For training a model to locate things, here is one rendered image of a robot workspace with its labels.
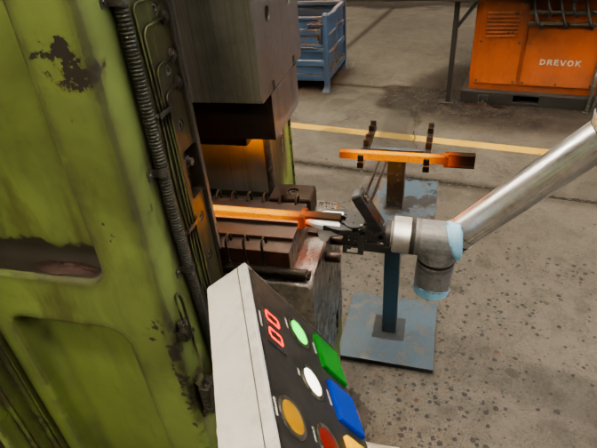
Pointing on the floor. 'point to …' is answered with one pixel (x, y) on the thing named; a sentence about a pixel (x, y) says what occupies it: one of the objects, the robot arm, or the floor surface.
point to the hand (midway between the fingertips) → (311, 217)
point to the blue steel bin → (322, 40)
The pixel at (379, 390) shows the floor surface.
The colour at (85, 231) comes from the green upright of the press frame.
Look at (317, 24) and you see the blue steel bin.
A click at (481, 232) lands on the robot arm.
